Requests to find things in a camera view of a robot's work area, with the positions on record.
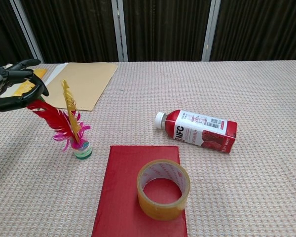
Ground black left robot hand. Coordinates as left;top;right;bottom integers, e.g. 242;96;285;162
0;59;50;116

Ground colourful feather shuttlecock green base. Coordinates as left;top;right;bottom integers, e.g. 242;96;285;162
26;79;93;161

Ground beige booklet with yellow stripe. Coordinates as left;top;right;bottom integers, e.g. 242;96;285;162
0;63;48;98

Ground white paper sheet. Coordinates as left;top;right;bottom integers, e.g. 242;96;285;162
43;63;66;87

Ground brown manila envelope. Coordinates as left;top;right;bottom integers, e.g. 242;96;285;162
40;62;118;112

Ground red hardcover notebook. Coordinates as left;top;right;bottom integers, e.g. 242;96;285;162
91;145;188;237

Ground yellow packing tape roll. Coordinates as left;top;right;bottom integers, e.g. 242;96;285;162
137;159;191;221

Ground red NFC juice bottle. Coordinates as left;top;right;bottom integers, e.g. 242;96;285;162
154;109;238;155

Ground beige woven tablecloth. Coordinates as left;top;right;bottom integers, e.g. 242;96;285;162
0;60;296;237

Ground grey partition frame post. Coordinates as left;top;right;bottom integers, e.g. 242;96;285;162
9;0;44;64
201;0;222;62
111;0;129;62

